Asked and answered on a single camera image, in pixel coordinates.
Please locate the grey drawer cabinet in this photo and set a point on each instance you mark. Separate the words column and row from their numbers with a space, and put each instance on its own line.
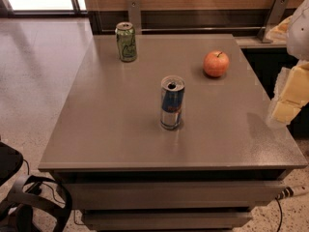
column 126, row 172

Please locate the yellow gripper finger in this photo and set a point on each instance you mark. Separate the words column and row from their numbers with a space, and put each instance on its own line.
column 291, row 93

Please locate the right metal wall bracket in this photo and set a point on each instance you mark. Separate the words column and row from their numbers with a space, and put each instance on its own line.
column 274, row 16

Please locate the striped white power strip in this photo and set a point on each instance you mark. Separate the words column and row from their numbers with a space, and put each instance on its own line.
column 292, row 192

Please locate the green soda can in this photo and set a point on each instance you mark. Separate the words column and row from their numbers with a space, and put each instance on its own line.
column 125, row 37

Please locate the black bag with straps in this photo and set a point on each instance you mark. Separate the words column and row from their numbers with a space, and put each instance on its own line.
column 16, row 209

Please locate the metal wall bracket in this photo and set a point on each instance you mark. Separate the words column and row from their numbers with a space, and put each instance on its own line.
column 134, row 15
column 274, row 16

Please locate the left metal wall bracket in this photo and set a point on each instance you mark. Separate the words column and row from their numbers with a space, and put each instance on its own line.
column 134, row 15

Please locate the blue silver redbull can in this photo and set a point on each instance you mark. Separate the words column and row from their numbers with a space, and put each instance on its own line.
column 172, row 92

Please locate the red apple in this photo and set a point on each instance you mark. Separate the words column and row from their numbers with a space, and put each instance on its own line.
column 216, row 63

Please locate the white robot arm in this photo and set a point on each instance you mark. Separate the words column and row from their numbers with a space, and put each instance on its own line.
column 296, row 28

